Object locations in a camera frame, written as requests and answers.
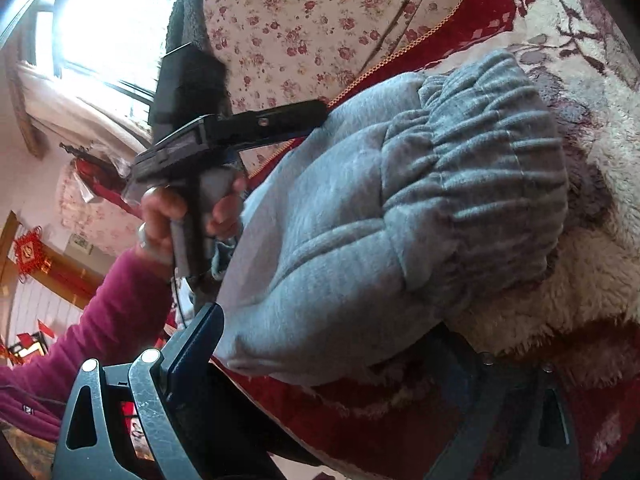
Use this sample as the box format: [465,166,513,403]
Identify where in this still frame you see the dark grey fleece garment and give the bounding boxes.
[165,0,233,116]

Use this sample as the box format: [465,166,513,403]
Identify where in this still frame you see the pink floral cloth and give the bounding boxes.
[57,160,146,256]

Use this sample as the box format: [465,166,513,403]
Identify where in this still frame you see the pink floral cushion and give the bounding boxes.
[202,0,473,181]

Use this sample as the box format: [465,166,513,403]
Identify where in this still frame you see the white curtain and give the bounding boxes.
[17,60,151,161]

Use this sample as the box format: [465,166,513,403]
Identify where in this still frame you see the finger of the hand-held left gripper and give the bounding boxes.
[202,99,329,153]

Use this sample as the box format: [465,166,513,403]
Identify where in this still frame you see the window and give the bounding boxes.
[50,0,201,106]

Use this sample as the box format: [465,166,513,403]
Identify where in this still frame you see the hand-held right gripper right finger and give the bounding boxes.
[434,331,582,480]

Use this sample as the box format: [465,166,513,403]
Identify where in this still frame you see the person's left hand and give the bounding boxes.
[136,177,248,281]

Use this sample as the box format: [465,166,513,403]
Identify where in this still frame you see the black cable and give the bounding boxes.
[170,260,201,331]

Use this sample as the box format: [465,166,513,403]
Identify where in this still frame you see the red floral plush blanket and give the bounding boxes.
[210,0,640,480]

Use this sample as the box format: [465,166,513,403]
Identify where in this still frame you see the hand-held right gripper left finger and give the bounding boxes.
[52,303,226,480]

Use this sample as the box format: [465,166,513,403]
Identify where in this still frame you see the person's left forearm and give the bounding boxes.
[0,250,176,441]

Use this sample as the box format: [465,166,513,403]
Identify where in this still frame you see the red knot ornament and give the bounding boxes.
[14,227,53,273]

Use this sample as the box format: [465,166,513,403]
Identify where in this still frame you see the light grey fleece pants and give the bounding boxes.
[212,50,571,388]

